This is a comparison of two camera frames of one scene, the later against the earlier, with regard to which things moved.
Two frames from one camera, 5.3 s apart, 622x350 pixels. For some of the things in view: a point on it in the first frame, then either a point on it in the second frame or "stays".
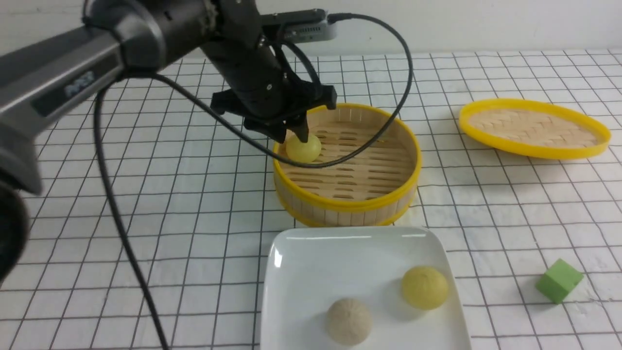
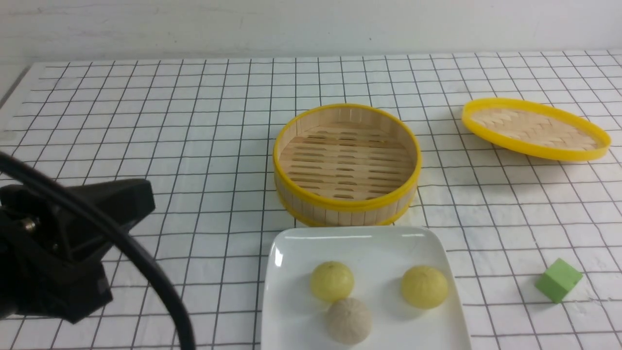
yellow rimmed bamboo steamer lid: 531,129 stays
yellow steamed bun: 424,288 stays
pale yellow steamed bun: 299,151 to 332,281
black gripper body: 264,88 to 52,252
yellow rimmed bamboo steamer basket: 375,186 stays
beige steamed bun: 349,322 stays
